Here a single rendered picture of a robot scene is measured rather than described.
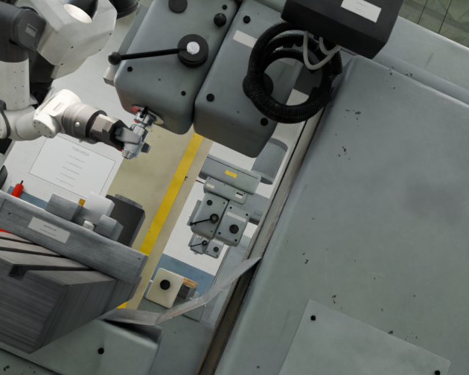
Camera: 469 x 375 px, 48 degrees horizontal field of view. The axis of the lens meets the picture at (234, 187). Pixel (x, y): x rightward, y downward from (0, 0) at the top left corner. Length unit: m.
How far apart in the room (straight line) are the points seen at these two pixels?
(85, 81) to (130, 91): 9.85
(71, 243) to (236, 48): 0.56
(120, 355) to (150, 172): 2.02
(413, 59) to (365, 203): 0.41
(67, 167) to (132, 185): 7.68
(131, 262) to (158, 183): 1.89
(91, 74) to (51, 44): 9.51
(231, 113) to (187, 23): 0.24
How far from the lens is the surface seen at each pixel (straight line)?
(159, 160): 3.02
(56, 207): 1.16
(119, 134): 1.26
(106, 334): 1.08
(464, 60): 1.40
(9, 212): 1.18
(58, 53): 1.62
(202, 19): 1.27
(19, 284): 0.64
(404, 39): 1.35
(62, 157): 10.72
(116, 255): 1.13
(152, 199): 2.99
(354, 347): 1.06
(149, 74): 1.22
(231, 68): 1.21
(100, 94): 10.94
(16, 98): 1.60
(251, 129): 1.17
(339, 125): 1.09
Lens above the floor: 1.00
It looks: 11 degrees up
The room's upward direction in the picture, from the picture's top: 24 degrees clockwise
